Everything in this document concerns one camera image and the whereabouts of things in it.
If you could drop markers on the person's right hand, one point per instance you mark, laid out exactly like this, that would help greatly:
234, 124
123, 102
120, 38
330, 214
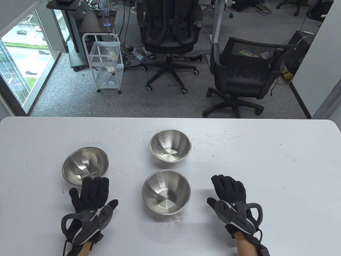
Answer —
230, 190

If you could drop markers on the person's left hand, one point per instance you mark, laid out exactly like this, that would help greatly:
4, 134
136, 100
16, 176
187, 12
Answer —
93, 194

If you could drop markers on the stainless steel mixing bowl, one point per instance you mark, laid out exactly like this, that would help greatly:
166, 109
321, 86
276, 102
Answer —
170, 144
80, 162
165, 189

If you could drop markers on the person's right forearm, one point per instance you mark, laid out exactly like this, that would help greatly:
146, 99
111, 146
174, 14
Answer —
246, 246

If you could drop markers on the person's left forearm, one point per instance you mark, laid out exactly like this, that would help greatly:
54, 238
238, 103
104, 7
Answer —
84, 250

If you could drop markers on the grey hand tracker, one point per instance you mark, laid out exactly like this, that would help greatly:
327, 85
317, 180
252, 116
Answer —
239, 217
86, 226

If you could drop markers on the black mesh office chair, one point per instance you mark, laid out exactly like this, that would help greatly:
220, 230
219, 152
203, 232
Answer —
239, 80

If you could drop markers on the white rolling cart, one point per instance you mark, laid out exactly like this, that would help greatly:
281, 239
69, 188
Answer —
106, 80

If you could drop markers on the small white item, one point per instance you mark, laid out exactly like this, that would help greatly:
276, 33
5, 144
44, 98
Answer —
110, 70

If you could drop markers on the yellow object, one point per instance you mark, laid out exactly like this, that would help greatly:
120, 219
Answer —
287, 74

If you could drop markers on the black floor socket box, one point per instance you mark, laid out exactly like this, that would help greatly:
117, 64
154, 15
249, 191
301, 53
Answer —
194, 58

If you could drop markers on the colourful packet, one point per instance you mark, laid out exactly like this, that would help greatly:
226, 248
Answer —
249, 54

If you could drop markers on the cream item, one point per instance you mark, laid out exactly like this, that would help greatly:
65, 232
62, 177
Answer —
113, 55

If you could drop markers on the grey equipment stand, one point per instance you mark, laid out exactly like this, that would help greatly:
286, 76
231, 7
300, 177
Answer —
76, 53

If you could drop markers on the white power strip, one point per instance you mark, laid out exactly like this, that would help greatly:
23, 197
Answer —
137, 55

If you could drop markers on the glass window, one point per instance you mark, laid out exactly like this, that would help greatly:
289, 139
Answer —
24, 61

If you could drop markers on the black computer tower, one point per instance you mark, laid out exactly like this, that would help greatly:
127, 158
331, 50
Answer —
301, 50

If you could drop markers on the black high-back office chair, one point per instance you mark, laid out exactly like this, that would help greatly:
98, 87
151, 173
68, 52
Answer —
167, 40

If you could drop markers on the white desk leg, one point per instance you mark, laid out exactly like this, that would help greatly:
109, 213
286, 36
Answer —
217, 26

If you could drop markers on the small brown-top desk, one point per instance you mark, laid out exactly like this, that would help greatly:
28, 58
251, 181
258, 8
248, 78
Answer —
90, 25

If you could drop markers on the clear plastic water bottle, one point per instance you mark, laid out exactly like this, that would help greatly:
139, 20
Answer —
106, 20

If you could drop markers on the black office chair base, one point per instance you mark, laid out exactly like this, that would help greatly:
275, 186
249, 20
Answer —
293, 5

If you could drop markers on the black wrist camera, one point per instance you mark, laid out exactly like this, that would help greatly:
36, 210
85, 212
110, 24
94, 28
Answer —
263, 251

